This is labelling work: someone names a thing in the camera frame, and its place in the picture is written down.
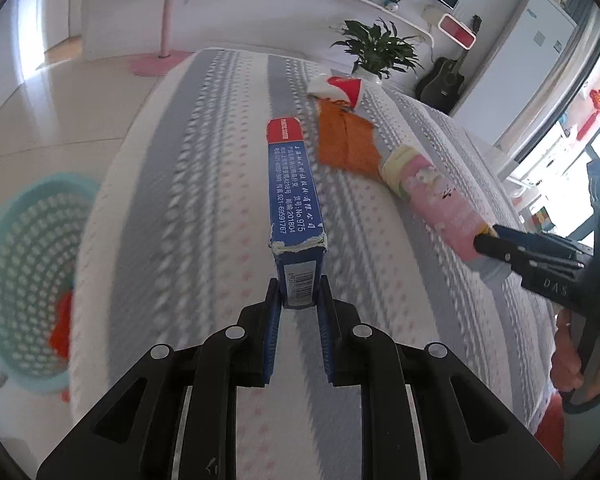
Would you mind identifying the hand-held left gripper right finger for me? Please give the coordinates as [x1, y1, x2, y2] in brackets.
[316, 277, 564, 480]

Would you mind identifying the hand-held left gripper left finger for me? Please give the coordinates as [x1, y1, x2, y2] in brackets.
[35, 277, 284, 480]

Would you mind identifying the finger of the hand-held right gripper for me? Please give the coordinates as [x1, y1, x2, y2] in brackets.
[490, 225, 595, 258]
[473, 234, 584, 275]

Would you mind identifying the pink floral roll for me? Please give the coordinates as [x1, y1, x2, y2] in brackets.
[379, 145, 514, 282]

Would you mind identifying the long blue cardboard box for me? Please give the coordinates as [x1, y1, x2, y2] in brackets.
[266, 116, 329, 311]

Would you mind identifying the red plastic bag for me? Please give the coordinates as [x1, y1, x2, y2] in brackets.
[50, 290, 76, 362]

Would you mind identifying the teal plastic basket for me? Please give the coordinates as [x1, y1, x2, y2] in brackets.
[0, 172, 102, 394]

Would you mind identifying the person's right hand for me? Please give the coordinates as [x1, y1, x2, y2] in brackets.
[549, 307, 600, 405]

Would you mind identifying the colourful puzzle cube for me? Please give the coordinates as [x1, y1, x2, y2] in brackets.
[527, 207, 554, 234]

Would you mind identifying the striped woven tablecloth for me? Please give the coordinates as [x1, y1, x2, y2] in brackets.
[62, 47, 564, 480]

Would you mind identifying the white refrigerator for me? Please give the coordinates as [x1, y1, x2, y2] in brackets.
[459, 0, 579, 161]

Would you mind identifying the red fabric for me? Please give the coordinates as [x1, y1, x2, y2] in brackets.
[534, 394, 566, 467]

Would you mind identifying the black acoustic guitar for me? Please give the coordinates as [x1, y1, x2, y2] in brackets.
[414, 15, 483, 116]

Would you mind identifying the orange cloth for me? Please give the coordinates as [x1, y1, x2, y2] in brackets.
[316, 100, 384, 177]

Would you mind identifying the red and white shelf box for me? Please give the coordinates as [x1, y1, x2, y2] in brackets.
[438, 12, 479, 49]

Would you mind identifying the potted green plant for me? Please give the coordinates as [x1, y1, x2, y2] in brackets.
[330, 19, 426, 84]

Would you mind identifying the pink floor lamp stand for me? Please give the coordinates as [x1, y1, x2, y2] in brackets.
[131, 0, 194, 77]

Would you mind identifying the white curved wall shelf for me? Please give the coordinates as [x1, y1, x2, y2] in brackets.
[310, 0, 434, 54]

